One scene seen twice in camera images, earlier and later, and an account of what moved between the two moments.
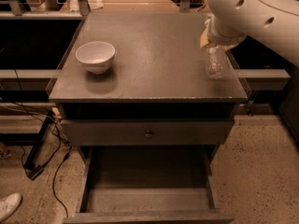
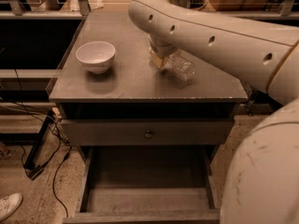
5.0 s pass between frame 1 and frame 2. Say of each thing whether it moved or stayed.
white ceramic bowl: stayed
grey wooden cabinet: stayed
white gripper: moved
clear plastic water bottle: moved
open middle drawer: stayed
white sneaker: stayed
